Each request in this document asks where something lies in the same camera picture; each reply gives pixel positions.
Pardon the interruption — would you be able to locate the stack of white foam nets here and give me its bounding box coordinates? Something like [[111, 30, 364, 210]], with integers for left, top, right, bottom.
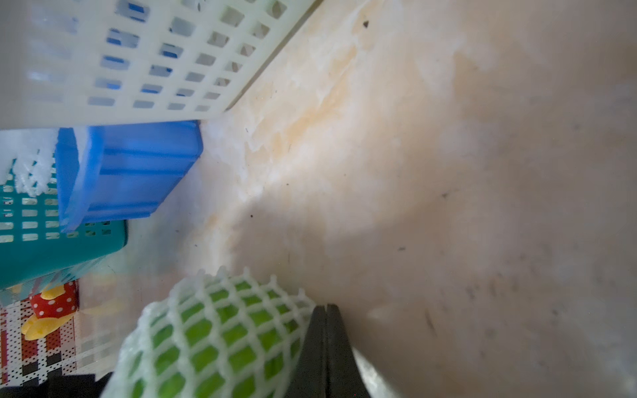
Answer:
[[1, 129, 58, 197]]

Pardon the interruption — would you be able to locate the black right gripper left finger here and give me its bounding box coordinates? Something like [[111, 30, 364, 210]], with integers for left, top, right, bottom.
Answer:
[[285, 306, 327, 398]]

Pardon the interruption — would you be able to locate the teal plastic basket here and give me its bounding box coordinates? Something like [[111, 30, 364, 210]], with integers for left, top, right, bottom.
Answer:
[[1, 173, 128, 307]]

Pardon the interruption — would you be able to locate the white foam net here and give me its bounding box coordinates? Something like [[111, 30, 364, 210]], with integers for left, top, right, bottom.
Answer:
[[100, 267, 317, 398]]

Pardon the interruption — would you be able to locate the white perforated plastic basket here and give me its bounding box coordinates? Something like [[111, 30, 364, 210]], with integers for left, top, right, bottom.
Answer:
[[1, 0, 317, 129]]

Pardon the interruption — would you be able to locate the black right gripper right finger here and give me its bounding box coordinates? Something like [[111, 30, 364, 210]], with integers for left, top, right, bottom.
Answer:
[[326, 304, 371, 398]]

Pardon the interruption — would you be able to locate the yellow red plush toy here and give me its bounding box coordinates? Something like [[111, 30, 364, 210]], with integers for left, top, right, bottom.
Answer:
[[21, 280, 80, 341]]

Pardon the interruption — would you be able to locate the blue plastic tray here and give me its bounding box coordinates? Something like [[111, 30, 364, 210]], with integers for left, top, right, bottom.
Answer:
[[55, 120, 203, 232]]

